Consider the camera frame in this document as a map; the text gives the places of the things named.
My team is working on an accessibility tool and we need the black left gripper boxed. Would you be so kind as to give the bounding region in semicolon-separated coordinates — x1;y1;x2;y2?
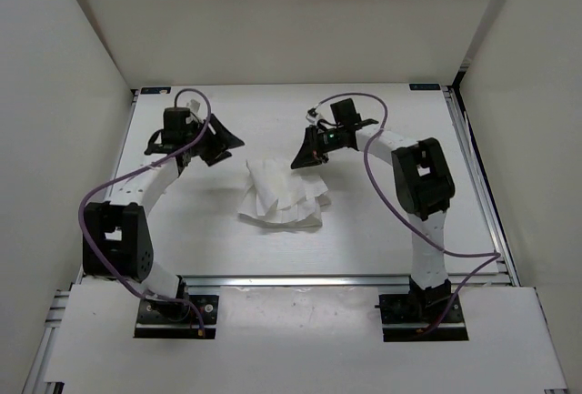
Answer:
185;114;245;167

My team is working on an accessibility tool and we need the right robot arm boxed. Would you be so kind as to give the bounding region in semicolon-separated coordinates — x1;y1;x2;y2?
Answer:
291;95;456;321

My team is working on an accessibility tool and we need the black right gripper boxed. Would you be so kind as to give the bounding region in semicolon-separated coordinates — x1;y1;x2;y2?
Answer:
291;125;344;170

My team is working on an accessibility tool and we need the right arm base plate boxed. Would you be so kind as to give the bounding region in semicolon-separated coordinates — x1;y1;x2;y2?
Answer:
376;294;469;343

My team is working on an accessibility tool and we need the blue label right corner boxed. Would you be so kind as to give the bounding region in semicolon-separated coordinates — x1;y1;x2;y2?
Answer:
409;83;441;91

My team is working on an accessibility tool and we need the white pleated skirt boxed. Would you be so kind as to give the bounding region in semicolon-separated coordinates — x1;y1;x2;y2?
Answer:
238;158;330;229

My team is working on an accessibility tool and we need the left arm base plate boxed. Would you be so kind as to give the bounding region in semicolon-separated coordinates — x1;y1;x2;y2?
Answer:
134;294;219;339

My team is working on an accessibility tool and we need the blue label corner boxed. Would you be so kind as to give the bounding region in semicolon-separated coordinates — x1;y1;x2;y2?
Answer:
140;86;171;95
409;83;441;91

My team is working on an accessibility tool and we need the white front foam board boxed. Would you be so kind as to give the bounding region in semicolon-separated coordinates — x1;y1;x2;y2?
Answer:
45;283;566;393

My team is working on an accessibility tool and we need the blue label left corner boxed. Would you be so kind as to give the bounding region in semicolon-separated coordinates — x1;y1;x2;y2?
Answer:
140;86;171;95

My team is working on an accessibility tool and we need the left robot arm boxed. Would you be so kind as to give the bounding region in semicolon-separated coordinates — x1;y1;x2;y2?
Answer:
82;106;245;321

